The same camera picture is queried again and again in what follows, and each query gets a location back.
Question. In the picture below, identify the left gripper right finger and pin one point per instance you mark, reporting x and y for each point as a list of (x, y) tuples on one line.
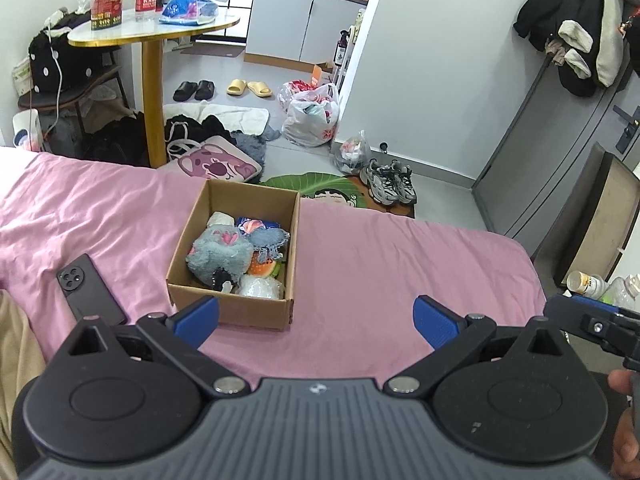
[(456, 343)]

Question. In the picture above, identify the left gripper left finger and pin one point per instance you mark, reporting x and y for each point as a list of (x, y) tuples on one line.
[(176, 340)]

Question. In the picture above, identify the clear bag white filling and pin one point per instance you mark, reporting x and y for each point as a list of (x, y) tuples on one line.
[(261, 287)]

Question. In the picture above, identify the grey pink plush toy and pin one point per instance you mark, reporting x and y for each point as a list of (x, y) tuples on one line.
[(220, 247)]

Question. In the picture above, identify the hamburger plush toy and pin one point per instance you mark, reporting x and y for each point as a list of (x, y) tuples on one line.
[(268, 269)]

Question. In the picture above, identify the white soft item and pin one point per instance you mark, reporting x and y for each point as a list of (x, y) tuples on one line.
[(219, 218)]

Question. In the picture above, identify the blue tissue pack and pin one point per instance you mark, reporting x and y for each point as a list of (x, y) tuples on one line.
[(189, 12), (249, 225)]

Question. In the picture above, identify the person right hand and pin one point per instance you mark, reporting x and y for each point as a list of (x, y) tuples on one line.
[(625, 444)]

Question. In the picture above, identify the white plastic bottle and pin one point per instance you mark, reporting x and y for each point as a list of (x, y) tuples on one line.
[(587, 285)]

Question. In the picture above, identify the black smartphone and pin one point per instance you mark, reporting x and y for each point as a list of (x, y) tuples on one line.
[(87, 294)]

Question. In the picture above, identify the folded cardboard sheet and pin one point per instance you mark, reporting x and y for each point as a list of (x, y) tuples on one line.
[(594, 226)]

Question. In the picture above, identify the pink bed sheet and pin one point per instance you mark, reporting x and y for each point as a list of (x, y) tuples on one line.
[(356, 277)]

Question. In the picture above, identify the cardboard box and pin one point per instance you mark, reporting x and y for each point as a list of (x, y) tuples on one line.
[(239, 200)]

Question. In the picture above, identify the right grey sneaker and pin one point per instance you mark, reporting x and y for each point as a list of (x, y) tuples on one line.
[(402, 175)]

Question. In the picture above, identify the grey sneaker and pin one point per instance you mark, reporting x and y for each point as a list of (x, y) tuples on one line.
[(379, 180), (402, 175)]

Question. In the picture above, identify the left grey sneaker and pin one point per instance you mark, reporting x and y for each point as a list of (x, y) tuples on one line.
[(379, 180)]

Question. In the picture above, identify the pink bear cushion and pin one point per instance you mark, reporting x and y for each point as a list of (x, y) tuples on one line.
[(216, 158)]

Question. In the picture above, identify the green leaf cartoon rug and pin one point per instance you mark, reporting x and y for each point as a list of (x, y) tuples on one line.
[(328, 188)]

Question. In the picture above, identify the black white hoodie on floor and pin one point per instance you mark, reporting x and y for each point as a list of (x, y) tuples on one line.
[(186, 128)]

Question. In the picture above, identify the grey clothing on floor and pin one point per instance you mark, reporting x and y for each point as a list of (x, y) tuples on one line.
[(255, 146)]

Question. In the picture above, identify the grey door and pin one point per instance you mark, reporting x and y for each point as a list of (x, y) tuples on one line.
[(528, 179)]

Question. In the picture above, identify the clear plastic trash bag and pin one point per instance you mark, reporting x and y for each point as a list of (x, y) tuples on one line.
[(351, 155)]

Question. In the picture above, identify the white towel on floor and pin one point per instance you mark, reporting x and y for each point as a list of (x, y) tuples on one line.
[(250, 120)]

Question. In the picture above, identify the yellow slipper near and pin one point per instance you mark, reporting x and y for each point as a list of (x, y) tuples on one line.
[(236, 87)]

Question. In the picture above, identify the white red plastic bag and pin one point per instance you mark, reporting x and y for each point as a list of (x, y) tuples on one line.
[(311, 116)]

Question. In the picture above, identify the black polka dot bag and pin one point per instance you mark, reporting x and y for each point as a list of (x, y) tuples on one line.
[(56, 65)]

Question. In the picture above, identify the gold edged side table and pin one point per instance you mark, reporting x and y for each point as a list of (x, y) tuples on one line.
[(150, 34)]

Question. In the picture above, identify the black white hanging jacket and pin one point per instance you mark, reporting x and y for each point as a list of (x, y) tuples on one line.
[(583, 38)]

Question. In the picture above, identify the blue tissue pack on table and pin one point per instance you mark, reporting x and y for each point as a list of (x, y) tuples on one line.
[(189, 12)]

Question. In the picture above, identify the white kitchen cabinet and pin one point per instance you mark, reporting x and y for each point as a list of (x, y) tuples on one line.
[(304, 31)]

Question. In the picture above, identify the red snack bag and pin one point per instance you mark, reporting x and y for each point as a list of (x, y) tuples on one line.
[(105, 14)]

